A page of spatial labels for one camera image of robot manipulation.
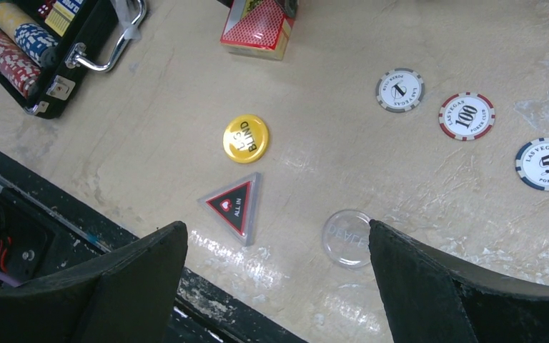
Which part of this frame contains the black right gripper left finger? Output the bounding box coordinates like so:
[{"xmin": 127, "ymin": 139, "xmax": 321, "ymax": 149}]
[{"xmin": 0, "ymin": 222, "xmax": 188, "ymax": 342}]

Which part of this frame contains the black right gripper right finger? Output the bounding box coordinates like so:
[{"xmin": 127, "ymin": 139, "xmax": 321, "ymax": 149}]
[{"xmin": 369, "ymin": 220, "xmax": 549, "ymax": 342}]

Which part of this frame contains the triangular all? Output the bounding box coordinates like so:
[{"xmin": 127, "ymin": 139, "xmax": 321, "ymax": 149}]
[{"xmin": 197, "ymin": 172, "xmax": 262, "ymax": 247}]

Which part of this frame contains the yellow big blind button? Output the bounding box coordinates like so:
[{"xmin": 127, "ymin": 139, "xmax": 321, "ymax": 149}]
[{"xmin": 222, "ymin": 114, "xmax": 269, "ymax": 164}]

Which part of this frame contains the red playing card deck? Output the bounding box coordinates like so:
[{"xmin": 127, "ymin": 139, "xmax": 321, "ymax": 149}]
[{"xmin": 220, "ymin": 0, "xmax": 295, "ymax": 61}]

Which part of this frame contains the black poker set case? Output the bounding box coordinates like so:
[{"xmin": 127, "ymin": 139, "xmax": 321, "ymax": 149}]
[{"xmin": 0, "ymin": 1, "xmax": 128, "ymax": 119}]

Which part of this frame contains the clear dealer button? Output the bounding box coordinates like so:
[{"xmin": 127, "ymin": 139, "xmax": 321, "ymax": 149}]
[{"xmin": 322, "ymin": 209, "xmax": 371, "ymax": 269}]

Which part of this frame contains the blue poker chip 5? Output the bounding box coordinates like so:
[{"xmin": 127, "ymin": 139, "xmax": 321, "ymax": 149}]
[{"xmin": 515, "ymin": 137, "xmax": 549, "ymax": 192}]

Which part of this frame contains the red white chip row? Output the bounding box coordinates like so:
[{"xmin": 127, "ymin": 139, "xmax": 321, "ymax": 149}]
[{"xmin": 0, "ymin": 29, "xmax": 41, "ymax": 98}]

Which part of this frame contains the yellow blue chip row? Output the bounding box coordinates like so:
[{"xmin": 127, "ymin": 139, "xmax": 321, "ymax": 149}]
[{"xmin": 0, "ymin": 1, "xmax": 59, "ymax": 68}]

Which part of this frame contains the blue playing card deck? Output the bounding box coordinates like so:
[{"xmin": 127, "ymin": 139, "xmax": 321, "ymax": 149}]
[{"xmin": 45, "ymin": 0, "xmax": 84, "ymax": 36}]

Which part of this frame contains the red dice row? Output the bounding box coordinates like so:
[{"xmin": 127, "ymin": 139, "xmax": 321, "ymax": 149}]
[{"xmin": 36, "ymin": 0, "xmax": 56, "ymax": 19}]

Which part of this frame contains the silver case handle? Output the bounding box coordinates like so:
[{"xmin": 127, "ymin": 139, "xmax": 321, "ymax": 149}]
[{"xmin": 64, "ymin": 1, "xmax": 148, "ymax": 73}]

